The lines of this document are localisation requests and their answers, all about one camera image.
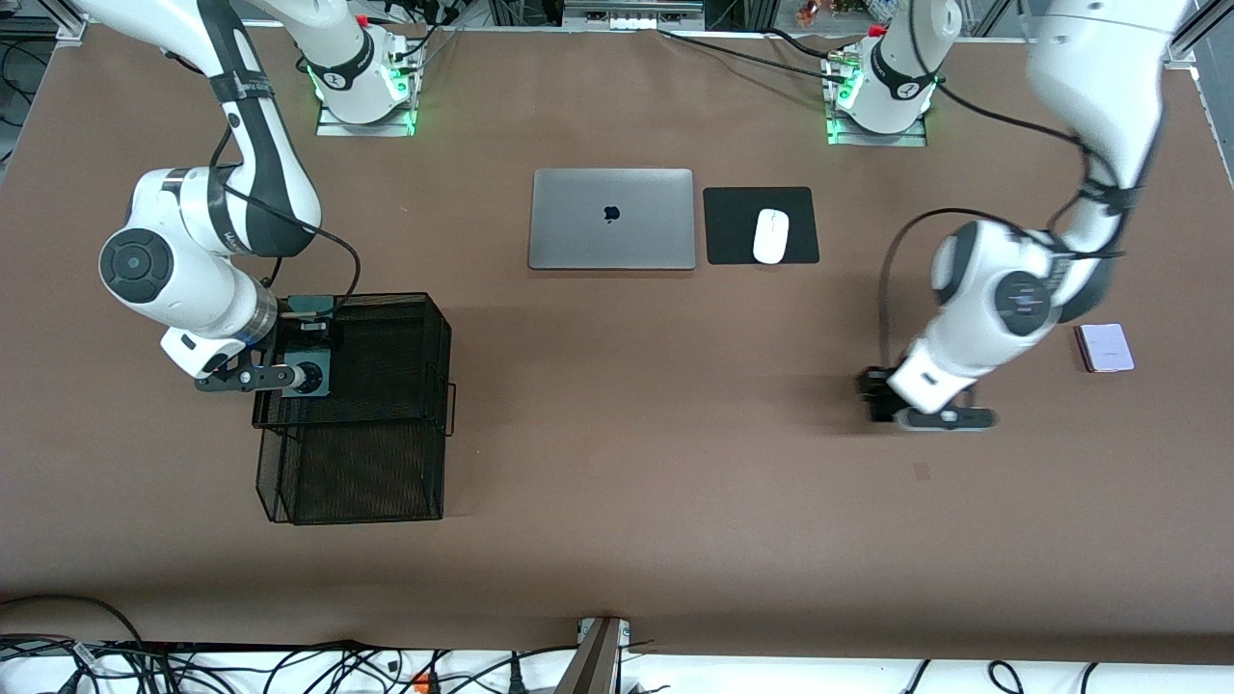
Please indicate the white power strip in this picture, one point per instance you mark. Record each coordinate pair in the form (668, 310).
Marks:
(631, 19)

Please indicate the white computer mouse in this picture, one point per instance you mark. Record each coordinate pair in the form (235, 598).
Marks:
(770, 236)

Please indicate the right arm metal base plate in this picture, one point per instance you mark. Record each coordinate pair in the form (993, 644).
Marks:
(333, 127)

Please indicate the dark green smartphone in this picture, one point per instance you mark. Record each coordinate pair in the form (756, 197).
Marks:
(313, 306)

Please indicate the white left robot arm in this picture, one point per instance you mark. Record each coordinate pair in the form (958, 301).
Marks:
(1003, 289)

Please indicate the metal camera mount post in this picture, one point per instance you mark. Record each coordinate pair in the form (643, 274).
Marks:
(593, 660)

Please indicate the aluminium frame corner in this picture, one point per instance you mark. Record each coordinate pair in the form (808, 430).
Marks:
(69, 29)
(1181, 53)

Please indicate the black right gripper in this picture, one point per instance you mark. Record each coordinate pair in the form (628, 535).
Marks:
(292, 333)

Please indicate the black flip phone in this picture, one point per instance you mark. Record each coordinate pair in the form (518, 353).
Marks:
(882, 413)

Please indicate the lilac flip phone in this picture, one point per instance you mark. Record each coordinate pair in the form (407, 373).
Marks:
(1106, 347)

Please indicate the silver closed laptop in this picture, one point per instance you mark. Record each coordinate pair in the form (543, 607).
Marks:
(611, 220)

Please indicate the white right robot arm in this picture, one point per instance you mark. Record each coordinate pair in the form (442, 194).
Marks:
(183, 270)

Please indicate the black mouse pad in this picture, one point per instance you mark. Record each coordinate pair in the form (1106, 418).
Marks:
(733, 226)

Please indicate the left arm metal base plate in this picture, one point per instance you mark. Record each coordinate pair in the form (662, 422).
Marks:
(911, 140)

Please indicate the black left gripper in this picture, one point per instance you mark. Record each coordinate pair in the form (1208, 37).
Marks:
(875, 395)

